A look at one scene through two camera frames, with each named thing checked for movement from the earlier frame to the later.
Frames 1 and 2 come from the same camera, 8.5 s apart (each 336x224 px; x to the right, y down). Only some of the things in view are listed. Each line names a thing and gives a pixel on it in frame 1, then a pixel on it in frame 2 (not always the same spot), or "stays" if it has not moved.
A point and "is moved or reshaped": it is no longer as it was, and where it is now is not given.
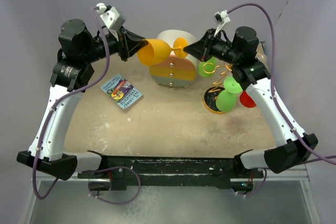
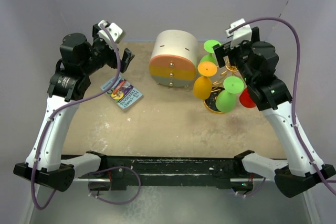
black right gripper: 201,49 → 222,50
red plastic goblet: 246,100 stays
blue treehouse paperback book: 122,92 stays
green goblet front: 207,68 is moved or reshaped
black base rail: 168,171 stays
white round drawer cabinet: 175,72 stays
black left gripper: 128,43 → 96,36
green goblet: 226,99 stays
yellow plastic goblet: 156,51 → 202,85
